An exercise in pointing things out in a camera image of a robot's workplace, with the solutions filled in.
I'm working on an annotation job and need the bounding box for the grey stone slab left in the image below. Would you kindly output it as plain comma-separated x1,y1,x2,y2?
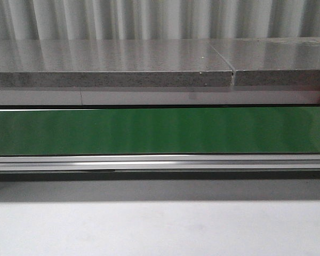
0,39,232,88

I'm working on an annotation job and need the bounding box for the grey stone slab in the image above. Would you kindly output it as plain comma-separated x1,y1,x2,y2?
0,39,232,88
209,37,320,86

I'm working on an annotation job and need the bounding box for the grey stone slab right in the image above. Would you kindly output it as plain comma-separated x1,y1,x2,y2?
209,37,320,86

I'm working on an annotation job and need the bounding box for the green conveyor belt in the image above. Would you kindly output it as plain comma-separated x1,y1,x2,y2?
0,107,320,156

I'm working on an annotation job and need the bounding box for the grey corrugated curtain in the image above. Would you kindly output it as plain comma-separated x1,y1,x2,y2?
0,1,320,40

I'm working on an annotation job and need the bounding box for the aluminium conveyor side rail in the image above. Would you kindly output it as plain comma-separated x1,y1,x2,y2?
0,154,320,181

